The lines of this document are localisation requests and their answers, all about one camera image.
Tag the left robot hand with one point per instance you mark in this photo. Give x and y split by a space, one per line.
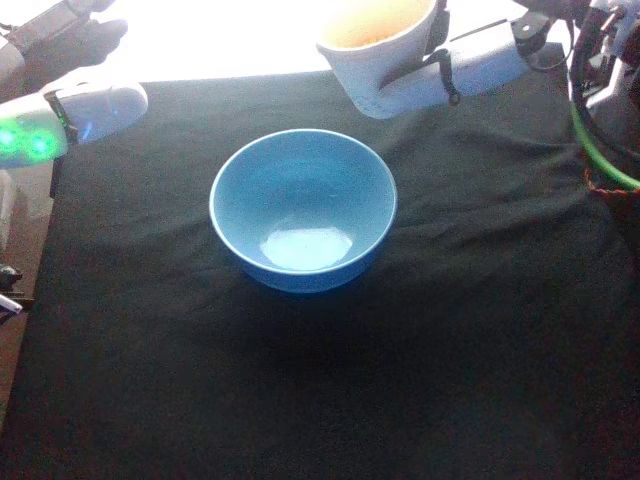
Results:
100 110

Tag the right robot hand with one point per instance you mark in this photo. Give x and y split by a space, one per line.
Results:
480 65

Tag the white paper cup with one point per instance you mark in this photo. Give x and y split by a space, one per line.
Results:
365 70

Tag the blue bowl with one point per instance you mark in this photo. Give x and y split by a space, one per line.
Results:
300 200

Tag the white backdrop sheet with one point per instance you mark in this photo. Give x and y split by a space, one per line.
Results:
225 40

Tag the black table cloth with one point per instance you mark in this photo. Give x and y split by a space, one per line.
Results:
320 375

